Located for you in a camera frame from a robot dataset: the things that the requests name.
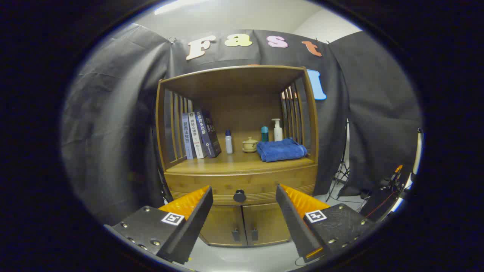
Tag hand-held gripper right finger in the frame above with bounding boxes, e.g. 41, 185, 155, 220
275, 184, 377, 264

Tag wooden drawer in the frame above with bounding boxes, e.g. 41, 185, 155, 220
164, 164, 318, 206

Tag black backdrop cloth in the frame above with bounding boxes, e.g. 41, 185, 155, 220
60, 23, 423, 227

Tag black equipment with orange part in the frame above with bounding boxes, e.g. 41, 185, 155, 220
359, 164, 414, 223

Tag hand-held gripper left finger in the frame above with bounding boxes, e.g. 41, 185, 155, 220
104, 185, 214, 265

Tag beige lidded tea cup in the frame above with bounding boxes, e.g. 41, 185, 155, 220
242, 137, 259, 153

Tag folded blue towel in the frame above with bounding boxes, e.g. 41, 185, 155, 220
256, 138, 308, 163

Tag light blue book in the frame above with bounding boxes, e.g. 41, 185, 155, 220
181, 113, 196, 160

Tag dark blue book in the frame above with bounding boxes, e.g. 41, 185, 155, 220
194, 109, 222, 158

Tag black tripod stand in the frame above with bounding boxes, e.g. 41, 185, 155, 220
325, 119, 350, 202

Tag white pump bottle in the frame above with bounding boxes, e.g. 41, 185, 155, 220
271, 118, 284, 142

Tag white book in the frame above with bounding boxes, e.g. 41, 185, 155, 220
188, 111, 208, 159

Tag wooden bamboo cabinet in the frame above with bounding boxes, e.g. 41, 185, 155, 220
154, 65, 320, 248

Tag wooden countertop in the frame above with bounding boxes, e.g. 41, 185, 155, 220
166, 142, 316, 175

